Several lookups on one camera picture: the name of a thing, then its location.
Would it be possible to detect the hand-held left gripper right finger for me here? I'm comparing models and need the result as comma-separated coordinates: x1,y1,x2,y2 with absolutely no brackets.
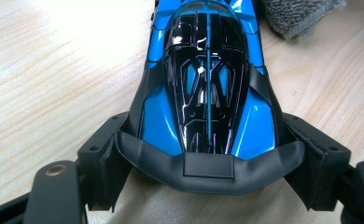
282,112,352,213

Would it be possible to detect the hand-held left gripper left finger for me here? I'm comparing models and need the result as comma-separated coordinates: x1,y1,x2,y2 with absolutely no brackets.
77,112,134,213

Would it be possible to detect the blue and black toy car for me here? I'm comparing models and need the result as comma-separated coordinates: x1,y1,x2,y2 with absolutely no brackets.
116,0,306,196

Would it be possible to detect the grey fuzzy cloth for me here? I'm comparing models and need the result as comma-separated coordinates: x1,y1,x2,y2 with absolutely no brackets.
258,0,348,40

